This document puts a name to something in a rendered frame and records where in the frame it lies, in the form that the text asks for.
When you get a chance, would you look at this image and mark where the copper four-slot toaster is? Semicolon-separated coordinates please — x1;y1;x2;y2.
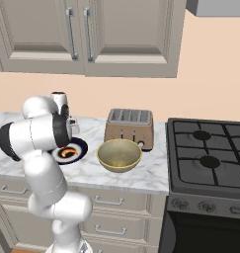
104;108;155;152

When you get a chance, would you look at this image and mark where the black oven door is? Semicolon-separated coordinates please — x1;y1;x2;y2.
158;209;240;253

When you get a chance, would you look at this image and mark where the orange shrimp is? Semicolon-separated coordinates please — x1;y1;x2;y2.
60;147;78;158

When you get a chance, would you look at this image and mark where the black gas stove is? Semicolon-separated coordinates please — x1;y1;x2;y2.
165;117;240;221

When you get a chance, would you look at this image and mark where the beige wall cupboard door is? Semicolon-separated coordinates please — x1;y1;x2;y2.
79;0;188;79
0;0;86;76

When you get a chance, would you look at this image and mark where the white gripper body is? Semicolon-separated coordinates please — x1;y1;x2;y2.
66;114;81;134

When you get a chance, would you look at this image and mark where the dark blue rimmed plate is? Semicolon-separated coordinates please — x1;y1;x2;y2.
47;136;89;166

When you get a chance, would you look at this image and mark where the silver drawer handle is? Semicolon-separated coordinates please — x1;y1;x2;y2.
94;195;125;207
94;223;128;236
0;185;29;196

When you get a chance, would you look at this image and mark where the beige base cupboard door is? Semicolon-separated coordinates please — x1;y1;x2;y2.
0;201;57;249

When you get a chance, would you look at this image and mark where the silver cupboard door handle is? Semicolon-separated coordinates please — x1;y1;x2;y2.
65;7;79;61
83;6;95;63

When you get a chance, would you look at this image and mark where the olive green bowl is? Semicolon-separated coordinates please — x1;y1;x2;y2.
96;138;143;174

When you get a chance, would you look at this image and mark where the beige drawer front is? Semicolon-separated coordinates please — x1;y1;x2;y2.
80;213;148;247
67;187;149;216
0;178;35;201

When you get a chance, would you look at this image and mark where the grey range hood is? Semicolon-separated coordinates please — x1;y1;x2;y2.
186;0;240;18

